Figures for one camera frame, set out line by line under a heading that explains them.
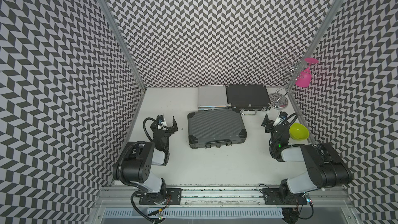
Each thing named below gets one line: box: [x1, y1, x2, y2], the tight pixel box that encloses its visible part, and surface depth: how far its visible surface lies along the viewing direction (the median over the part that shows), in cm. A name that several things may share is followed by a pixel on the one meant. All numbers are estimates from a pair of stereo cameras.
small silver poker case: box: [197, 85, 229, 111], surface depth 110 cm
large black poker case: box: [187, 107, 248, 149], surface depth 88 cm
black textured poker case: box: [225, 84, 273, 116], surface depth 105 cm
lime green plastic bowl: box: [288, 122, 310, 141], surface depth 94 cm
